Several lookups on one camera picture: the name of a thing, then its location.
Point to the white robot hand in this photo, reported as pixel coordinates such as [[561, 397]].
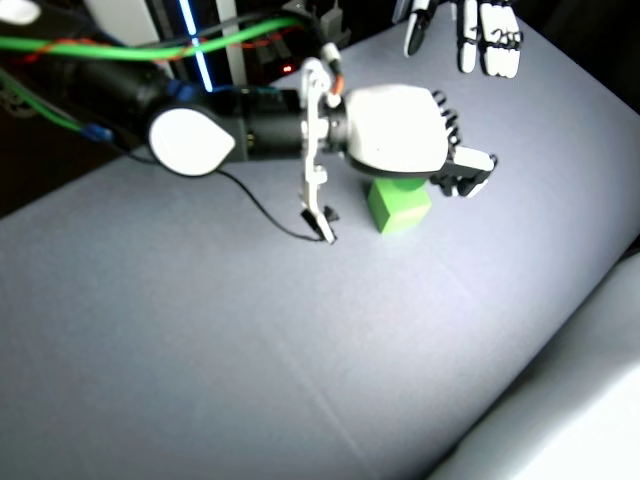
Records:
[[395, 130], [500, 57]]

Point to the green cube block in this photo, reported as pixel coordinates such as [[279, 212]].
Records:
[[400, 212]]

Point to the white power adapter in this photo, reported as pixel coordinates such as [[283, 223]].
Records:
[[332, 22]]

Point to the black box with red light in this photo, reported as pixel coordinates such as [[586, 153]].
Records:
[[282, 75]]

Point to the blue light strip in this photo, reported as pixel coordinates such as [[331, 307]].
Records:
[[204, 72]]

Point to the grey table cloth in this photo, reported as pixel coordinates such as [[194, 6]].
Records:
[[300, 325]]

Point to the white upright panel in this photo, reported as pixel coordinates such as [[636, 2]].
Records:
[[135, 20]]

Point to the white rounded shell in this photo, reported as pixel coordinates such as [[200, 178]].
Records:
[[575, 400]]

